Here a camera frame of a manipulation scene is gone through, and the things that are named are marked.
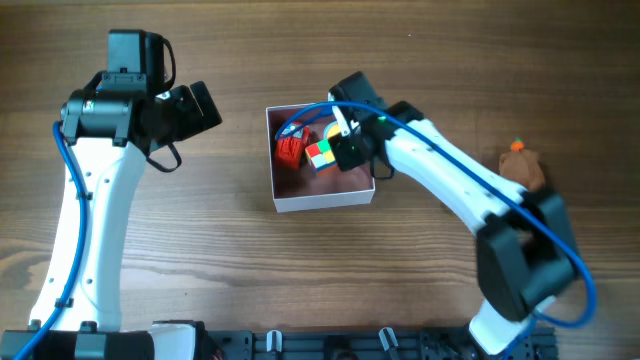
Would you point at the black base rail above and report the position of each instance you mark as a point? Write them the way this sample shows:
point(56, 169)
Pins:
point(426, 344)

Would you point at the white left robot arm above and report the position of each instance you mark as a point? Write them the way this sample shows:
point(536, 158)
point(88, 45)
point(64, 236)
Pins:
point(105, 136)

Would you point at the brown toy with orange top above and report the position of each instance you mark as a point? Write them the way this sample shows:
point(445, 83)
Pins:
point(522, 166)

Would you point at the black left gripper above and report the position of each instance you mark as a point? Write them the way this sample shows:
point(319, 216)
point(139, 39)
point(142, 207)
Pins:
point(196, 119)

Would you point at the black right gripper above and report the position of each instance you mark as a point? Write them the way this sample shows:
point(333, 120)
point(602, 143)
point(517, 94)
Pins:
point(345, 153)

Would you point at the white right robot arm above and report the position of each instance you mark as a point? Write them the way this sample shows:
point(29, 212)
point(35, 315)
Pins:
point(528, 265)

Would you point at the yellow duck toy blue hat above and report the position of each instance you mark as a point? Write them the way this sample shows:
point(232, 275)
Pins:
point(332, 129)

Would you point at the colourful puzzle cube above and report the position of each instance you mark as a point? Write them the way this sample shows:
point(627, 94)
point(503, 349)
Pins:
point(320, 157)

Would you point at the red toy fire truck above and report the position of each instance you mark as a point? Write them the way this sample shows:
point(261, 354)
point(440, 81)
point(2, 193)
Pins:
point(291, 145)

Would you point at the white box pink interior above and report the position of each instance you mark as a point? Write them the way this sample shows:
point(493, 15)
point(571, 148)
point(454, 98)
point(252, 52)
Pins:
point(301, 189)

